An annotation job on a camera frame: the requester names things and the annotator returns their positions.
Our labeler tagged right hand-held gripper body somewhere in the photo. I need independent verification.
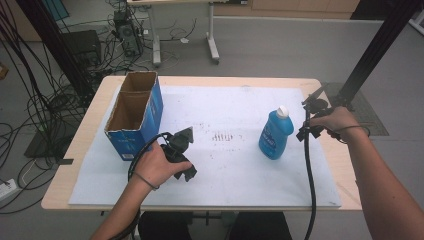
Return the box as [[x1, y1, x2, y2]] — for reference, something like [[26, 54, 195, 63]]
[[301, 83, 334, 128]]

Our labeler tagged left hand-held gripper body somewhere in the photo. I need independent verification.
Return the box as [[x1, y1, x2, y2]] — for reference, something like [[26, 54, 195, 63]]
[[159, 126, 196, 165]]

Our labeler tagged blue bottle with white cap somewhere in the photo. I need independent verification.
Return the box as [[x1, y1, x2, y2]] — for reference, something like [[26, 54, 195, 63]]
[[258, 105, 295, 160]]

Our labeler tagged blue cardboard box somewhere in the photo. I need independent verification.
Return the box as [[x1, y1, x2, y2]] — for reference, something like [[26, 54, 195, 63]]
[[104, 70, 164, 162]]

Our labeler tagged person's left hand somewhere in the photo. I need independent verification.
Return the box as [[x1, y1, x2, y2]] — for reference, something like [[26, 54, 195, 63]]
[[132, 141, 194, 191]]

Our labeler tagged person's right hand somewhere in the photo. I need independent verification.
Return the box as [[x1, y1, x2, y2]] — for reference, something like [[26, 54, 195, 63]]
[[309, 106, 363, 144]]

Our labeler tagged white foam mat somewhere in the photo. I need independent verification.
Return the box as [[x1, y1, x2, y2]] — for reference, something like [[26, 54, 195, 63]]
[[68, 84, 342, 208]]

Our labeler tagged person's left leg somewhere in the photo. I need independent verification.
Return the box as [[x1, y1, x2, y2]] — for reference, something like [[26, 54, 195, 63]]
[[138, 211, 201, 240]]

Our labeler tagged person's leg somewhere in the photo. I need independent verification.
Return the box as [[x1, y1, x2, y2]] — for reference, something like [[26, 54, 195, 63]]
[[138, 211, 201, 240], [229, 211, 294, 240]]

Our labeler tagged person's right leg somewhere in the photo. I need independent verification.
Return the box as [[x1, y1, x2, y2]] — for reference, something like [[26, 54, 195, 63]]
[[229, 211, 294, 240]]

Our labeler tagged wooden cabinet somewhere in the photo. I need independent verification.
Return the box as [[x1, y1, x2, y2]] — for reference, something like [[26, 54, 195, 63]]
[[213, 0, 361, 20]]

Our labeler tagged black computer tower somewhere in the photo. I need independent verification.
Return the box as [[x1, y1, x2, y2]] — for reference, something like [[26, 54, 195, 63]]
[[113, 9, 143, 58]]

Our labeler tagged black case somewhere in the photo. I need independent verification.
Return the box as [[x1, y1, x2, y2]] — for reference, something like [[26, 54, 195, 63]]
[[61, 29, 103, 68]]

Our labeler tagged dark floor plate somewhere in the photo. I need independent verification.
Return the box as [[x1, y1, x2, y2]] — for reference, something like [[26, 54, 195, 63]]
[[23, 128, 84, 159]]

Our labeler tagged white power strip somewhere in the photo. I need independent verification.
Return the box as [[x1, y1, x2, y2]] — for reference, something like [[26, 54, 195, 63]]
[[0, 178, 18, 201]]

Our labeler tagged thin grey wrist strap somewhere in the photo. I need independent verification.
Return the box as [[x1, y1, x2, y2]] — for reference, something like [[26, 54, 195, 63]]
[[333, 124, 371, 144], [131, 171, 161, 192]]

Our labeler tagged left hand-held gripper black cable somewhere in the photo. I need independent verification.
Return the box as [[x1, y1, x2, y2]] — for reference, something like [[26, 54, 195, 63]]
[[109, 131, 174, 240]]

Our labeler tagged hand-held gripper black cable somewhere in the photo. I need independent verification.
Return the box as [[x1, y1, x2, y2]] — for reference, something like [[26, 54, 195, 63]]
[[301, 106, 318, 240], [109, 131, 174, 240]]

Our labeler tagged right hand-held gripper black cable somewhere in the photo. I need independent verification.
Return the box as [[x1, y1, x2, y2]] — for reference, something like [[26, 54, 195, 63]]
[[301, 106, 318, 240]]

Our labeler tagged black metal stand post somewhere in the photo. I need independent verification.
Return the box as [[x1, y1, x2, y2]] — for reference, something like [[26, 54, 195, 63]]
[[14, 0, 96, 101], [328, 0, 424, 113]]

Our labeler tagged white desk frame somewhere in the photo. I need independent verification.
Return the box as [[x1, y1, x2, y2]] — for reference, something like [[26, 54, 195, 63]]
[[126, 0, 231, 66]]

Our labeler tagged tangle of black floor cables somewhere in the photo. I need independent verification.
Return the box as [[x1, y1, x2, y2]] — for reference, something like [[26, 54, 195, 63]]
[[0, 0, 198, 214]]

